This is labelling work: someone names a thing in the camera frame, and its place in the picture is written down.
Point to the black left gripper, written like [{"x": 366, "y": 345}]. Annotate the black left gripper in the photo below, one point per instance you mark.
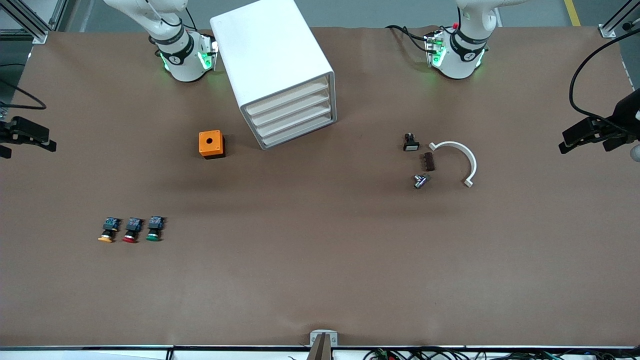
[{"x": 626, "y": 114}]

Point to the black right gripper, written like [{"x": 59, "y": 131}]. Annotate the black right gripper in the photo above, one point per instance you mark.
[{"x": 6, "y": 131}]

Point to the yellow push button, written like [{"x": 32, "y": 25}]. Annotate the yellow push button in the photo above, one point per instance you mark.
[{"x": 109, "y": 227}]

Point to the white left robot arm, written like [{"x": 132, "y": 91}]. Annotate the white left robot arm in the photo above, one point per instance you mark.
[{"x": 460, "y": 65}]

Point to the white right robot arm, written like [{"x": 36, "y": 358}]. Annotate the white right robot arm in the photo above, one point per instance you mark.
[{"x": 185, "y": 65}]

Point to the red push button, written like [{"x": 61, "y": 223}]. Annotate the red push button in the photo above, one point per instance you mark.
[{"x": 132, "y": 227}]

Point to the green push button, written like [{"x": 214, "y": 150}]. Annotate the green push button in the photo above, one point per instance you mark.
[{"x": 155, "y": 227}]

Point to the brown terminal block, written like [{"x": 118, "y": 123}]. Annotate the brown terminal block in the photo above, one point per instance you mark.
[{"x": 429, "y": 162}]

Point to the small silver purple connector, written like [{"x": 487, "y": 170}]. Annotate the small silver purple connector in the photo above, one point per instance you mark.
[{"x": 420, "y": 182}]

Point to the green-lit base connector box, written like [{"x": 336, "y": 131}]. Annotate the green-lit base connector box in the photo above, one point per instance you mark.
[
  {"x": 435, "y": 50},
  {"x": 207, "y": 57}
]

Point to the orange box with hole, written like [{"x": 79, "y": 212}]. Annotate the orange box with hole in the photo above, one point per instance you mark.
[{"x": 210, "y": 142}]

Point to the aluminium frame profile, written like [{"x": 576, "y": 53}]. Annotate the aluminium frame profile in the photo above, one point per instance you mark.
[
  {"x": 607, "y": 31},
  {"x": 37, "y": 34}
]

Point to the black white-faced switch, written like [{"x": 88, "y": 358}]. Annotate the black white-faced switch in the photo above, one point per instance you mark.
[{"x": 411, "y": 145}]

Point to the grey metal bracket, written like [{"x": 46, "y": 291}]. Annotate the grey metal bracket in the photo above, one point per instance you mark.
[{"x": 324, "y": 350}]

